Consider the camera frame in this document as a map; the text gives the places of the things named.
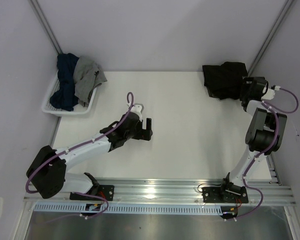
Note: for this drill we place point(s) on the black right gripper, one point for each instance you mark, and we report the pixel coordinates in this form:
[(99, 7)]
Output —
[(242, 90)]

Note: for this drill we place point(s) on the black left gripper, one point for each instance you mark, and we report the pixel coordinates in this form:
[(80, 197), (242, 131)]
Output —
[(144, 134)]

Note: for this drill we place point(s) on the black shorts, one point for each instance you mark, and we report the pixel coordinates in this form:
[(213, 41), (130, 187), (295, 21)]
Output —
[(224, 81)]

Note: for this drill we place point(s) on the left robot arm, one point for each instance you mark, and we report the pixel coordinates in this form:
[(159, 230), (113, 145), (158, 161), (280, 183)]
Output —
[(49, 172)]

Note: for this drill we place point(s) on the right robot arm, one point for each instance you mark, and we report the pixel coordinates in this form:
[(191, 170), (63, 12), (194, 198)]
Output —
[(264, 136)]

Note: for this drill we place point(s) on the grey shorts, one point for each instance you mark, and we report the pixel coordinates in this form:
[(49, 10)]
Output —
[(87, 76)]

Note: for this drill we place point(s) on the white perforated basket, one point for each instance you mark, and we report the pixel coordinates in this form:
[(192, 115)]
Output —
[(79, 110)]

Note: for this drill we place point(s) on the dark blue garment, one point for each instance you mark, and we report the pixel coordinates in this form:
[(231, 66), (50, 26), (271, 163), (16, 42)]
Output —
[(65, 82)]

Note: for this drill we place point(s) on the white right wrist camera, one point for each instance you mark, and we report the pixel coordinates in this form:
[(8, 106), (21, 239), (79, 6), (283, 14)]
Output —
[(268, 93)]

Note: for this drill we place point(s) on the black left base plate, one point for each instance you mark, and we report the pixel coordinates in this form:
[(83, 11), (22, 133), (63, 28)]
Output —
[(103, 191)]

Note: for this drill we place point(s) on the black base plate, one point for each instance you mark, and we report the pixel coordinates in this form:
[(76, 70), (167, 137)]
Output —
[(103, 191), (216, 194)]

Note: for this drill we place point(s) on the right aluminium corner post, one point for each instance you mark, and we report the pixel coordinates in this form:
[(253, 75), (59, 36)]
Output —
[(275, 27)]

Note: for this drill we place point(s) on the aluminium corner post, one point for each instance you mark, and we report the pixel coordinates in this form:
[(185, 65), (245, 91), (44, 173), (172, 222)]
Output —
[(275, 27), (37, 9)]

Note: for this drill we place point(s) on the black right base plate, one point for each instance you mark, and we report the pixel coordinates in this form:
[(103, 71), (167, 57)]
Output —
[(216, 194)]

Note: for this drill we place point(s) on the aluminium mounting rail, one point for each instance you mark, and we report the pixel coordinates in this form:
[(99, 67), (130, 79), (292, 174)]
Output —
[(185, 192)]

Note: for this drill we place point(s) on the white slotted cable duct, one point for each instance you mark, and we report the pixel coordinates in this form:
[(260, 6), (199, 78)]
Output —
[(120, 208)]

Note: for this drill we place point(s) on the left aluminium corner post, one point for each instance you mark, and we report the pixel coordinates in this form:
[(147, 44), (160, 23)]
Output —
[(37, 9)]

